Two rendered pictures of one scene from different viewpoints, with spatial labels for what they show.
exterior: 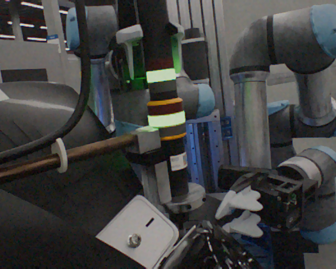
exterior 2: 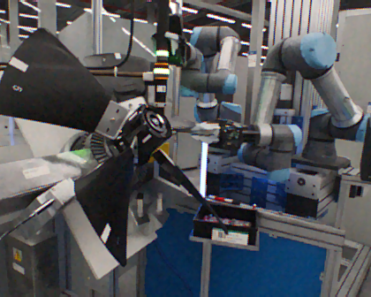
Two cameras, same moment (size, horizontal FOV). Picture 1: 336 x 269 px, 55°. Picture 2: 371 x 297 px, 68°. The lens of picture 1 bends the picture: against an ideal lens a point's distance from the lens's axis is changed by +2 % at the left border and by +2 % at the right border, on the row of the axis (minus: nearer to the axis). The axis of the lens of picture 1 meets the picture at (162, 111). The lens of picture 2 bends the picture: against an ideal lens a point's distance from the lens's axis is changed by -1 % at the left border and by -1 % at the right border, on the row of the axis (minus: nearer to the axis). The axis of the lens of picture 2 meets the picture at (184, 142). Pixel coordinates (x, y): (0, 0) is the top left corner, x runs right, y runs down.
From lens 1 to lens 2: 63 cm
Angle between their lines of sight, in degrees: 32
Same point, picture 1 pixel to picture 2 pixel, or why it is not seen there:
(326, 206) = (277, 157)
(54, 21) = (256, 40)
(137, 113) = (188, 81)
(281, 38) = (284, 51)
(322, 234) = (272, 174)
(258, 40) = (275, 51)
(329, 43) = (308, 57)
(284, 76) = not seen: outside the picture
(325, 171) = (278, 134)
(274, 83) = not seen: outside the picture
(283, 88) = not seen: outside the picture
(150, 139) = (148, 76)
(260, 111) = (267, 97)
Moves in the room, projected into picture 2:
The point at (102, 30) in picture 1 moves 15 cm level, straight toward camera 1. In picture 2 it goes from (207, 41) to (194, 34)
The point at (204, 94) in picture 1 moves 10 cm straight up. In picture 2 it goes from (229, 79) to (230, 51)
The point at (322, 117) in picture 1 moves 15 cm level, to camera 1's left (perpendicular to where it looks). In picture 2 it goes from (344, 121) to (303, 118)
